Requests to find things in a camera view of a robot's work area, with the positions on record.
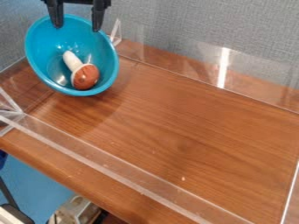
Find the white object under table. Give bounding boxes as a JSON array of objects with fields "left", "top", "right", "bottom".
[{"left": 47, "top": 195, "right": 102, "bottom": 224}]

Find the clear acrylic table barrier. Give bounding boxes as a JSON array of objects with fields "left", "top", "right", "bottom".
[{"left": 0, "top": 22, "right": 299, "bottom": 224}]

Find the black frame lower left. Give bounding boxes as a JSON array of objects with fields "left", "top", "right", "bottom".
[{"left": 0, "top": 177, "right": 35, "bottom": 224}]

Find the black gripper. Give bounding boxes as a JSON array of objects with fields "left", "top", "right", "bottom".
[{"left": 42, "top": 0, "right": 111, "bottom": 32}]

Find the blue plastic bowl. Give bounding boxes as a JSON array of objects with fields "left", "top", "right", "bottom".
[{"left": 25, "top": 14, "right": 119, "bottom": 96}]

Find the toy mushroom brown cap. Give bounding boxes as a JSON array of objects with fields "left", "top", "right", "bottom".
[{"left": 62, "top": 50, "right": 102, "bottom": 91}]

